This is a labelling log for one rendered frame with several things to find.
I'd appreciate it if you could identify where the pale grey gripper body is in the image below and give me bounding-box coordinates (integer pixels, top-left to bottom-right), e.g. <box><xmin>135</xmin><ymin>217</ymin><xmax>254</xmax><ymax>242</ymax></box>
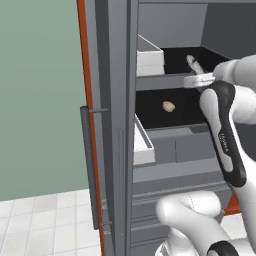
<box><xmin>183</xmin><ymin>73</ymin><xmax>217</xmax><ymax>89</ymax></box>

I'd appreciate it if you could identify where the silver grey fish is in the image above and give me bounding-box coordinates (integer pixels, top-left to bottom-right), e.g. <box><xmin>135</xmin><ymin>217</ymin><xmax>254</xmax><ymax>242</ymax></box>
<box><xmin>185</xmin><ymin>54</ymin><xmax>208</xmax><ymax>77</ymax></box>

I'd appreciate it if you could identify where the tan chicken breast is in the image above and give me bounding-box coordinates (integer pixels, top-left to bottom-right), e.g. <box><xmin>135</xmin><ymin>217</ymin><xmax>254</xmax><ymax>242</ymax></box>
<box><xmin>162</xmin><ymin>100</ymin><xmax>177</xmax><ymax>114</ymax></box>

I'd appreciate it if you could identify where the white door bin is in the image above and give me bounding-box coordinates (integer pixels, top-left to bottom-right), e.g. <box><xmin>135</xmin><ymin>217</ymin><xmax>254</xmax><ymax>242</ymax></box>
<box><xmin>133</xmin><ymin>113</ymin><xmax>157</xmax><ymax>166</ymax></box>
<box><xmin>136</xmin><ymin>33</ymin><xmax>166</xmax><ymax>77</ymax></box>

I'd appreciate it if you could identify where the grey fridge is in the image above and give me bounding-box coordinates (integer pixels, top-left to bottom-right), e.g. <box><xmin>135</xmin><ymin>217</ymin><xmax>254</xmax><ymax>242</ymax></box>
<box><xmin>126</xmin><ymin>0</ymin><xmax>256</xmax><ymax>256</ymax></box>

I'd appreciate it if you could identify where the grey fridge drawer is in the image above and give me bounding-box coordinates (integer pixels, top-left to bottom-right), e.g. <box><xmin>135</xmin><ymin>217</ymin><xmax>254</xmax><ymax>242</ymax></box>
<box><xmin>151</xmin><ymin>134</ymin><xmax>219</xmax><ymax>165</ymax></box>

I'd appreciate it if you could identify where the grey fridge door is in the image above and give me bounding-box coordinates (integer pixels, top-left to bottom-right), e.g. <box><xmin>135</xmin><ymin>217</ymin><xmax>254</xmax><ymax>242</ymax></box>
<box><xmin>83</xmin><ymin>0</ymin><xmax>140</xmax><ymax>256</ymax></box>

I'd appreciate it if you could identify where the orange cabinet panel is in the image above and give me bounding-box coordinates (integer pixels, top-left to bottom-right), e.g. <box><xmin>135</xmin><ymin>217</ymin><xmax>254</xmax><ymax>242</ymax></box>
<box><xmin>76</xmin><ymin>0</ymin><xmax>105</xmax><ymax>256</ymax></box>
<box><xmin>223</xmin><ymin>192</ymin><xmax>242</xmax><ymax>217</ymax></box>

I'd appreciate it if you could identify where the dark grey door handle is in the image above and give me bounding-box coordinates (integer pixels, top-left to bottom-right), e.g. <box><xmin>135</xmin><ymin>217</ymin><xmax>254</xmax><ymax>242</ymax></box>
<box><xmin>79</xmin><ymin>105</ymin><xmax>112</xmax><ymax>231</ymax></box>

